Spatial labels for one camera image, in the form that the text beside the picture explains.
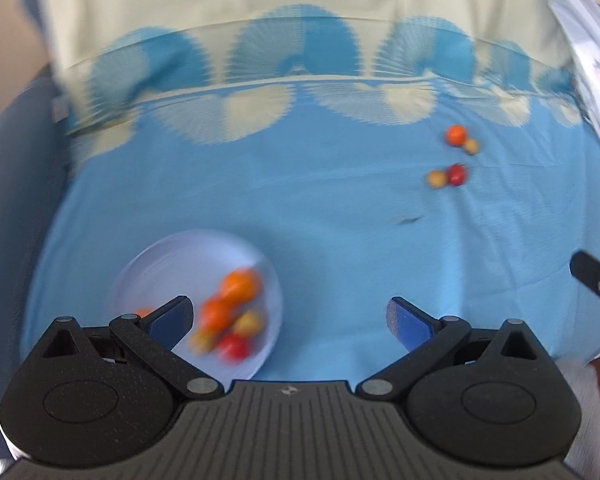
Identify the red cherry tomato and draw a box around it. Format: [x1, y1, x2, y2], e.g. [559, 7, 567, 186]
[446, 164, 468, 186]
[216, 333, 251, 364]

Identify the blue fan-pattern sheet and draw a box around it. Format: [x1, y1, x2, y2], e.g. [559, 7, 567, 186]
[20, 0, 600, 382]

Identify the orange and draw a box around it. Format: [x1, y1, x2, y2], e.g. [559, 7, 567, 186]
[135, 308, 154, 318]
[197, 297, 235, 334]
[219, 268, 261, 307]

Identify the orange top small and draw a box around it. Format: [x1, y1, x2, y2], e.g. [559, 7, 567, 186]
[444, 125, 467, 148]

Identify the light blue plate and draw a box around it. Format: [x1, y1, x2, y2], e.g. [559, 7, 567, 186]
[102, 230, 284, 387]

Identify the blue sofa armrest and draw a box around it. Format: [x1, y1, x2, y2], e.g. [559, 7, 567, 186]
[0, 68, 70, 458]

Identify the person grey trouser leg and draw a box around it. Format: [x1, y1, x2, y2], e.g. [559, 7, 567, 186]
[554, 358, 600, 478]

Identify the longan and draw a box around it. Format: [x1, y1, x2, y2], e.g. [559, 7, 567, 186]
[232, 308, 266, 339]
[188, 328, 219, 356]
[463, 139, 480, 155]
[427, 170, 448, 188]

